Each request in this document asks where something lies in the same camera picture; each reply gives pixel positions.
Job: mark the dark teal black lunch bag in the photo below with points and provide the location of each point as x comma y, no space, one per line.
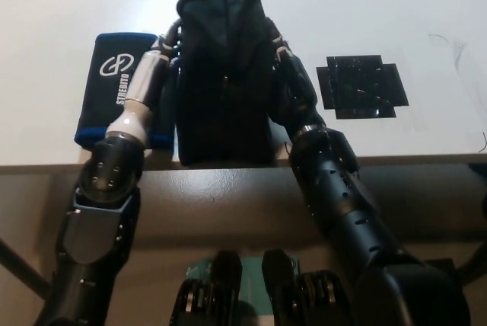
224,93

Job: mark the black blue Strebito notebook case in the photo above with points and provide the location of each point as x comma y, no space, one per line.
110,71

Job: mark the black floor tape patch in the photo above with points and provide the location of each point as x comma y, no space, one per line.
439,265

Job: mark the thin black thread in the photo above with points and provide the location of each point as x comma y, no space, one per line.
483,143

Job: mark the black table leg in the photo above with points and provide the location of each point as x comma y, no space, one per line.
21,265
473,261

